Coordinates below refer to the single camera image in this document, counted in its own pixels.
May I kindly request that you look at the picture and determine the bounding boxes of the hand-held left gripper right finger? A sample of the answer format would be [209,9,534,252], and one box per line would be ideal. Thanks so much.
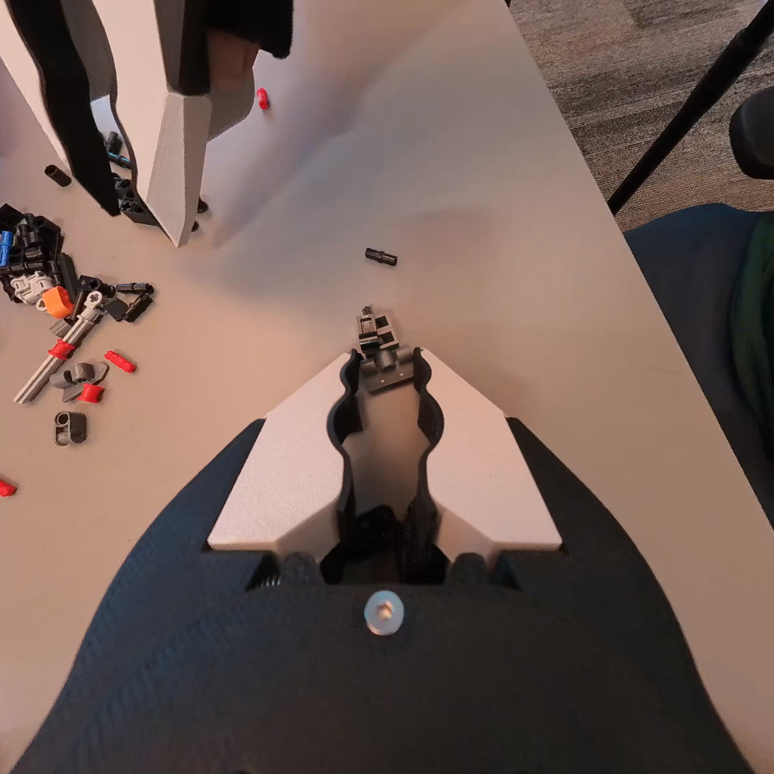
[414,347,563,573]

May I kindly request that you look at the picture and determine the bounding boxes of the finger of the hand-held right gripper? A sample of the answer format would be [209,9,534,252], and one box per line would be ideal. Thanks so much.
[112,0,214,249]
[0,0,123,218]

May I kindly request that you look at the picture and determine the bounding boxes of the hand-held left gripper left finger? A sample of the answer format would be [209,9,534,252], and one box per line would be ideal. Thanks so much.
[207,350,364,564]

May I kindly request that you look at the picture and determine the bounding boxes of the grey lego block assembly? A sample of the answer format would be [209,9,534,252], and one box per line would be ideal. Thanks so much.
[363,345,419,394]

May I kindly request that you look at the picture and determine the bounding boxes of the cluster of black lego beams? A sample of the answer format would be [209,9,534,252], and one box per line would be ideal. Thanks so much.
[44,130,209,233]

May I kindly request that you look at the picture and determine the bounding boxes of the pile of black lego pieces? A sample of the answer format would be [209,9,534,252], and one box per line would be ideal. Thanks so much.
[0,202,155,324]

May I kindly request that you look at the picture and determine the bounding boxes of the long grey lego axle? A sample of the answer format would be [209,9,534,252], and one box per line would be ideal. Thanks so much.
[13,290,105,405]

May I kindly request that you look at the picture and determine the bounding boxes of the person's right hand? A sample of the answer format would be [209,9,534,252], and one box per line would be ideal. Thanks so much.
[207,27,262,96]

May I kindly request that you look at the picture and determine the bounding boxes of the cluster of dark grey connectors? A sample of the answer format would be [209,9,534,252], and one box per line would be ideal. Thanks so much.
[50,362,110,447]

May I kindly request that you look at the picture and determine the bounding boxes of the person's dark trousers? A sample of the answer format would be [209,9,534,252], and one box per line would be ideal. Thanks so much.
[626,202,774,527]

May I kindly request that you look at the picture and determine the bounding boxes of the person's green shirt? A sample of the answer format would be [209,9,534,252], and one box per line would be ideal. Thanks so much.
[728,218,774,424]

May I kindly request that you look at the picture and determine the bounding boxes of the black metal leg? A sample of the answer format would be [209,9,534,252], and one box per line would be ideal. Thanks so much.
[608,0,774,215]

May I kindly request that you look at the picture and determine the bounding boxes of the black office chair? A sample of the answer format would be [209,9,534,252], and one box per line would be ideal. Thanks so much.
[728,87,774,179]

